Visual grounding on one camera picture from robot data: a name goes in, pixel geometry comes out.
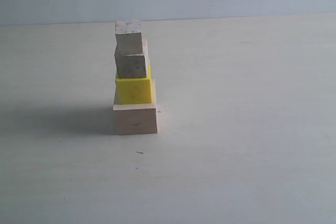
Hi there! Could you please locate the large wooden cube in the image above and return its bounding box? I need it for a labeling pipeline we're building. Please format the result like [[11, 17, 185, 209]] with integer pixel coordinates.
[[113, 78, 159, 136]]

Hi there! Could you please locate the yellow cube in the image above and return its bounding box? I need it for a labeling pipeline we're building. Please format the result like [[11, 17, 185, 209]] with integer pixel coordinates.
[[115, 63, 153, 105]]

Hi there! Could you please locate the medium wooden cube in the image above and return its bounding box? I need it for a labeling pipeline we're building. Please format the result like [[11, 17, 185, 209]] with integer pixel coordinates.
[[114, 38, 149, 78]]

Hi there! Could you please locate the small wooden cube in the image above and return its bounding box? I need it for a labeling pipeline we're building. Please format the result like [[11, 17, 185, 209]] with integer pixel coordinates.
[[115, 19, 143, 55]]

